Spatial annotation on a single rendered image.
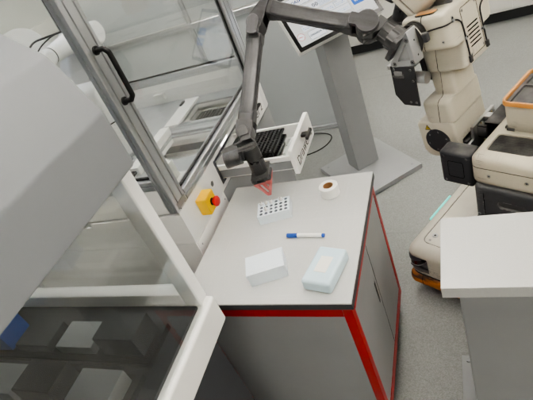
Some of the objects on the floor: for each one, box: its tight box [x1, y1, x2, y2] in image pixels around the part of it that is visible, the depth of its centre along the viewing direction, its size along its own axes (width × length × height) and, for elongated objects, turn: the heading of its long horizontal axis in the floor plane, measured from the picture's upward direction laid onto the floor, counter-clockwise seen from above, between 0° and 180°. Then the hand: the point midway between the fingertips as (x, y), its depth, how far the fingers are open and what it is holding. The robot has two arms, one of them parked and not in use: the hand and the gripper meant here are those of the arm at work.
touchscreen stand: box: [315, 34, 423, 195], centre depth 282 cm, size 50×45×102 cm
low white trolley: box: [194, 171, 401, 400], centre depth 189 cm, size 58×62×76 cm
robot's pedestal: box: [440, 212, 533, 400], centre depth 153 cm, size 30×30×76 cm
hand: (269, 190), depth 173 cm, fingers open, 3 cm apart
